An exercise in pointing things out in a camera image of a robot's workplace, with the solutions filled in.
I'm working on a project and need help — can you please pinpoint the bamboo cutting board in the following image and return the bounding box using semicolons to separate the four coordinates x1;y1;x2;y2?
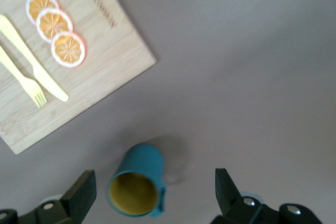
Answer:
0;0;158;155

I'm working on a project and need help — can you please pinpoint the table cover sheet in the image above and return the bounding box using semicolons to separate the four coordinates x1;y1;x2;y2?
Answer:
0;0;336;224

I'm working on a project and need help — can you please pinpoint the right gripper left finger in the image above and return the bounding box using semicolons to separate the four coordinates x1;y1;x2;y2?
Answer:
0;170;97;224

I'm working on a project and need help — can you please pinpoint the orange slice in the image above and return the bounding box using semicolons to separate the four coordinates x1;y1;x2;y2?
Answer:
25;0;61;25
50;31;87;69
36;8;74;44

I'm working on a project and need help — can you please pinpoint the teal cup with handle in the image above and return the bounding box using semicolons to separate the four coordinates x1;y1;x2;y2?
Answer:
106;143;167;219

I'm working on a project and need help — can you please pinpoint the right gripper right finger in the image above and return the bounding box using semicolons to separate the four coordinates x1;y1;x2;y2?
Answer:
211;168;323;224

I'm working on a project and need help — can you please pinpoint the yellow plastic fork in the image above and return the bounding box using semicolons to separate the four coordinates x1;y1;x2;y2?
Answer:
0;45;48;108

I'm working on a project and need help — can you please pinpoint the yellow plastic knife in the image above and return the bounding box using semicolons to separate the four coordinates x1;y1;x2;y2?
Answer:
0;14;69;102

